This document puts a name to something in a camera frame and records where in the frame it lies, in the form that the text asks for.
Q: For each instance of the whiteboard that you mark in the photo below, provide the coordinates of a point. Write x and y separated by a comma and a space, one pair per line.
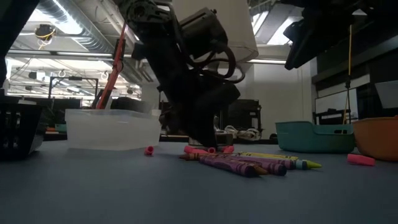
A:
335, 102

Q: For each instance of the black mesh basket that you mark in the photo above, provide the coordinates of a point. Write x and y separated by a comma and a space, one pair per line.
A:
15, 133

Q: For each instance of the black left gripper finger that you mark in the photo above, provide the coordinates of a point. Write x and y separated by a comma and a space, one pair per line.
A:
183, 127
203, 127

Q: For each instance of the black case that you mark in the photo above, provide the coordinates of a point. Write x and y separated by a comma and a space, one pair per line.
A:
130, 104

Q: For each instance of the white shade table lamp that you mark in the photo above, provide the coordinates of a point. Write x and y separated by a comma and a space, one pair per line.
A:
239, 31

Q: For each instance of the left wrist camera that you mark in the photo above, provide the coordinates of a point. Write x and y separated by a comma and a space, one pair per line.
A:
203, 31

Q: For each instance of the clear plastic bin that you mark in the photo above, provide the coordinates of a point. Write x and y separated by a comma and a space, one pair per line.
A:
112, 130

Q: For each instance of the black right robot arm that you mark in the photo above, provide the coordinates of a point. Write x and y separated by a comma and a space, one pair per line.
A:
357, 12

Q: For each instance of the teal plastic bin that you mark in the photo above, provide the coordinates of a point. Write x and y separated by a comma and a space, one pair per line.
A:
311, 140

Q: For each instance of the yellow crayon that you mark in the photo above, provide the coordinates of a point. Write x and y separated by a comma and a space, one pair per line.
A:
267, 155

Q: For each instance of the orange plastic bin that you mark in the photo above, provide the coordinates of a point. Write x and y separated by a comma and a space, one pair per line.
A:
376, 140

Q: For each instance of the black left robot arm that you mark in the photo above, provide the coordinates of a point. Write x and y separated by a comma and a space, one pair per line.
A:
155, 46

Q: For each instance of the purple crayon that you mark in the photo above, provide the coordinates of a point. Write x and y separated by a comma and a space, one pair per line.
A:
230, 166
280, 162
273, 168

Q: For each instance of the pink crayon piece at right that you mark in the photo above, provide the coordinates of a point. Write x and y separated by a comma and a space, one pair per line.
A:
360, 160

